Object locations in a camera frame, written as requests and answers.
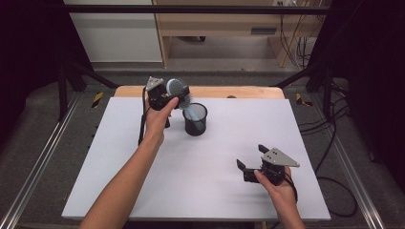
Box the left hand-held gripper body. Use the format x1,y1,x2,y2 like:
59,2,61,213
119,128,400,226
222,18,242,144
144,75,175,112

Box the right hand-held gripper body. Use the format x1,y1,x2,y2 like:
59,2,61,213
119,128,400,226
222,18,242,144
243,147,301,187

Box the blue-grey round hairbrush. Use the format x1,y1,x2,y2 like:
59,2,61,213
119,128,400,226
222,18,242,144
165,77,204,128

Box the black mesh pen holder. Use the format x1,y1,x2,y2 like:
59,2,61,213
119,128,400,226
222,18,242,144
181,102,208,137

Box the person's left hand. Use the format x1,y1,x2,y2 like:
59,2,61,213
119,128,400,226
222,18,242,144
143,96,180,144

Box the person's right hand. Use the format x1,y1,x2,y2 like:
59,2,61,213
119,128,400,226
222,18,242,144
253,165,299,211

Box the white table mat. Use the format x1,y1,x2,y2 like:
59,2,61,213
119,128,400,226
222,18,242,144
61,96,332,222

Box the wooden table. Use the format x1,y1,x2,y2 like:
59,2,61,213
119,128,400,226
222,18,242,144
114,85,286,99

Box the yellow black floor tape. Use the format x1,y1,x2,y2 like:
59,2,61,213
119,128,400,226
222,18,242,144
91,91,104,109
295,93,313,108

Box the white cabinet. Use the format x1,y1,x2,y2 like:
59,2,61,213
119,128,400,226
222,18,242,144
62,0,163,63

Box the light wooden desk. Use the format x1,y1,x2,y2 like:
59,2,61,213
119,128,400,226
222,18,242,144
152,0,332,69

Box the black curtain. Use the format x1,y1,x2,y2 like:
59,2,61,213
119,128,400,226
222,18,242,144
0,0,94,147
309,0,405,192

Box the white power strip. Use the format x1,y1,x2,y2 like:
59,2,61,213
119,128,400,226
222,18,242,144
273,0,300,8

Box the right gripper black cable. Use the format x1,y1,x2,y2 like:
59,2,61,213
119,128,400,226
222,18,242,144
283,173,300,203

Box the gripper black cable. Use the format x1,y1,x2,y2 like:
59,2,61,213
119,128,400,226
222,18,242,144
283,173,300,203
138,87,151,147

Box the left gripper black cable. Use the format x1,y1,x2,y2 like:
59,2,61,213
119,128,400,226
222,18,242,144
138,87,151,147

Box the black floor cable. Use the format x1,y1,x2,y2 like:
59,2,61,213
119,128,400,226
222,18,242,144
299,82,359,219

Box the aluminium floor rail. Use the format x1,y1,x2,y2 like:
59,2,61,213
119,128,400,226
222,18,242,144
309,94,388,229
0,94,80,229

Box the black horizontal frame bar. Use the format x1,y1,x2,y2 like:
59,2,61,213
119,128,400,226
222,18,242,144
44,3,352,15

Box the black frame stand leg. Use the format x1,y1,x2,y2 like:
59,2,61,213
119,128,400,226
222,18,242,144
56,60,120,122
270,63,333,120

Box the black hanging power cables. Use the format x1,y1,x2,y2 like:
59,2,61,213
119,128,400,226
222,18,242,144
278,13,318,70

